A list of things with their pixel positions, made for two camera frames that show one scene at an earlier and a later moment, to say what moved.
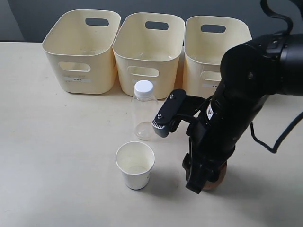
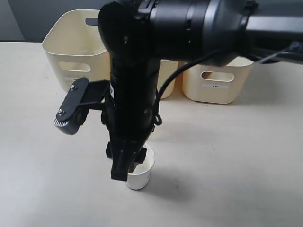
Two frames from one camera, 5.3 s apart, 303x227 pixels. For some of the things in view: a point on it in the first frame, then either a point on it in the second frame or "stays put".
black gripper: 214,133 to 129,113
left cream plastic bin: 80,44 stays put
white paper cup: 135,160 stays put
